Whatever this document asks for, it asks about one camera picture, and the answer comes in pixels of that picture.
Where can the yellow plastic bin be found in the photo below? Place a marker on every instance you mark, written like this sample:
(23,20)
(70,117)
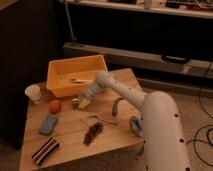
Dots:
(61,72)

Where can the striped eraser block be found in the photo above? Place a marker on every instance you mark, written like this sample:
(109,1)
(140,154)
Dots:
(44,150)

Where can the blue sponge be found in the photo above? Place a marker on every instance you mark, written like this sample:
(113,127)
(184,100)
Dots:
(48,125)

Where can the wooden utensil in bin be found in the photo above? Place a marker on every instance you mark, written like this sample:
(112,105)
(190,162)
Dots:
(73,80)

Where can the blue crumpled cloth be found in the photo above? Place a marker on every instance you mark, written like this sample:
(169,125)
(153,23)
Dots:
(136,125)

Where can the metal pole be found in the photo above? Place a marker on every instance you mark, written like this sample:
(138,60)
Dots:
(72,36)

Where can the white paper cup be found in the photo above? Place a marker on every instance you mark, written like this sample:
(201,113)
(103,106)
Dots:
(34,93)

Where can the brown dried bunch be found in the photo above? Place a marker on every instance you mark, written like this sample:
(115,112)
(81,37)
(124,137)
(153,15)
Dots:
(92,132)

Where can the green plastic cup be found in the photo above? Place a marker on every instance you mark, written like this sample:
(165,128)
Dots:
(80,102)

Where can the orange ball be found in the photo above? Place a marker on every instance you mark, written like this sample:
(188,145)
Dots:
(55,106)

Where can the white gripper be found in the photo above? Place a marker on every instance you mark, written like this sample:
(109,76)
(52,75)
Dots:
(92,90)

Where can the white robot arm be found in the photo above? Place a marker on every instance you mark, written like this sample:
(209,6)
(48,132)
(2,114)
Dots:
(165,145)

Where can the black handle on shelf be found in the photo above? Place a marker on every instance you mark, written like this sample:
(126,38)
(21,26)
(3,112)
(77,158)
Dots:
(175,59)

